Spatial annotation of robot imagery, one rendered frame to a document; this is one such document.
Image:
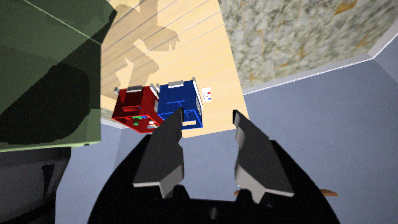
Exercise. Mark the red crate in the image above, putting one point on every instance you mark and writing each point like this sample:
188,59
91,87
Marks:
148,103

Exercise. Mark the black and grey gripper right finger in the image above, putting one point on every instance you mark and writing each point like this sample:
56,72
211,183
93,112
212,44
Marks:
275,179

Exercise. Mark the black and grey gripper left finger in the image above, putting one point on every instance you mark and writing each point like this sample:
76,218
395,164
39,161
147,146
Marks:
148,173

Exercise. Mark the white paper pick list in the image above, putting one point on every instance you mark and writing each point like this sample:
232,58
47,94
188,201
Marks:
206,93

